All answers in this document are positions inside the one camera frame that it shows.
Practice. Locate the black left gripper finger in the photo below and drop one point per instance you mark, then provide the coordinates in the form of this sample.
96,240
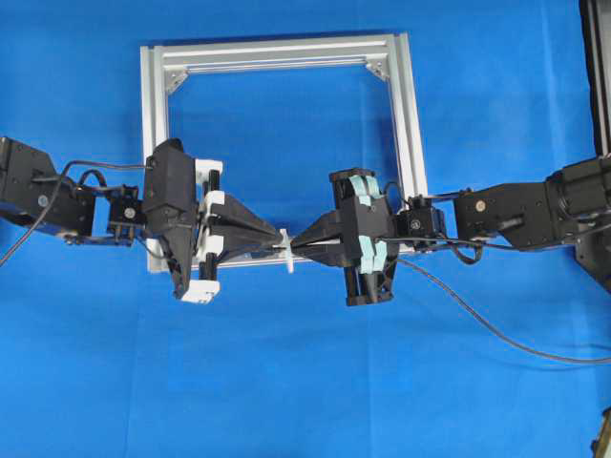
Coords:
228,209
238,241

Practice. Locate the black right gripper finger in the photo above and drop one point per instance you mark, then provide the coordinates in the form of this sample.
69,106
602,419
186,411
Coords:
329,254
337,224

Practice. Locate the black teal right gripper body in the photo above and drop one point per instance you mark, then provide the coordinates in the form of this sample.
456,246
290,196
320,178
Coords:
367,283

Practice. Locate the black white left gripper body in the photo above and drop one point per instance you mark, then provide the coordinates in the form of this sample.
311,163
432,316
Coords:
180,245

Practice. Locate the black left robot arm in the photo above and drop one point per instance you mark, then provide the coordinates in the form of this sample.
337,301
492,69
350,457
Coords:
89,210

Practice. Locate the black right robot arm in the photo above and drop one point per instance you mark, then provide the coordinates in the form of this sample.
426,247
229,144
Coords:
564,209

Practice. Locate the blue table cloth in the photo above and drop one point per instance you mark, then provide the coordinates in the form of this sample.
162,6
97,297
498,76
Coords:
99,360

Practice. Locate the black metal stand right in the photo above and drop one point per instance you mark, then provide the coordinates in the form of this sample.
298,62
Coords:
596,119

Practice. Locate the yellowish object bottom right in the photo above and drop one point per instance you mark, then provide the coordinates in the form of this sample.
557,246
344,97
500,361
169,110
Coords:
601,447

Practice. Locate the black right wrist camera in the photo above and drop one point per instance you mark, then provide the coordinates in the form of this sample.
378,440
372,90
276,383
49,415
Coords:
372,222

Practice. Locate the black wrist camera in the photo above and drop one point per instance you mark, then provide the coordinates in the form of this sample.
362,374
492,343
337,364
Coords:
169,189
372,222

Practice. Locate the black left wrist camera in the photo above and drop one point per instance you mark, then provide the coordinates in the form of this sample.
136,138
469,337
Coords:
169,189

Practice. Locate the white string loop holder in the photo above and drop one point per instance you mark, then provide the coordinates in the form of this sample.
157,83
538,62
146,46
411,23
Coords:
286,250

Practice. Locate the silver aluminium extrusion frame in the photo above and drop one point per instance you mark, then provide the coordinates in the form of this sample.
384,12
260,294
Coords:
281,113

